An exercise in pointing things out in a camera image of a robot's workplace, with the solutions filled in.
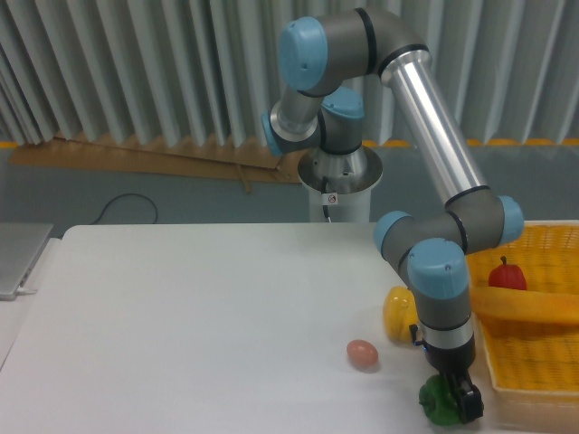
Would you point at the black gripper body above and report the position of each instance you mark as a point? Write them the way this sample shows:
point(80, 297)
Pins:
point(454, 362)

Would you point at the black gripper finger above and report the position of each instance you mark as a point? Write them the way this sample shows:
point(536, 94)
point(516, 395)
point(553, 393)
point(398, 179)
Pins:
point(470, 401)
point(454, 396)

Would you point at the green bell pepper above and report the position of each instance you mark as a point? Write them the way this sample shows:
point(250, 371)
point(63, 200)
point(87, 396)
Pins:
point(437, 402)

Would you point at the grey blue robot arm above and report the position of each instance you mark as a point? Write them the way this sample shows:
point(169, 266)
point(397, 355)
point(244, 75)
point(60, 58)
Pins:
point(440, 209)

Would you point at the yellow woven basket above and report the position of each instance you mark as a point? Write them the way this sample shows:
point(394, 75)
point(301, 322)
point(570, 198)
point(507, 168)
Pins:
point(528, 358)

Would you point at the yellow bell pepper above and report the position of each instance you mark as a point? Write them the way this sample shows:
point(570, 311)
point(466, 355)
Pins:
point(399, 313)

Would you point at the brown egg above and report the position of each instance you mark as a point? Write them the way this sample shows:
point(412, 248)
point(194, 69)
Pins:
point(362, 354)

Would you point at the red bell pepper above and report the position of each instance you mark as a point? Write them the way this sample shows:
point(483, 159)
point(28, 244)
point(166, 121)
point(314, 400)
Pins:
point(507, 275)

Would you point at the orange carrot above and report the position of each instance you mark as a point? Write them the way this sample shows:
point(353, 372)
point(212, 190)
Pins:
point(525, 306)

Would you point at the brown cardboard sheet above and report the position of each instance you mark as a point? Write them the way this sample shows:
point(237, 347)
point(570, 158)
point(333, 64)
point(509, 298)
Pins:
point(247, 164)

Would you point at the silver laptop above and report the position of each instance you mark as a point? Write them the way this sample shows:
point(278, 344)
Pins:
point(22, 244)

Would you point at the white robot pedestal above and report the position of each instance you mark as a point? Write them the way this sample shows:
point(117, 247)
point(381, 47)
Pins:
point(339, 199)

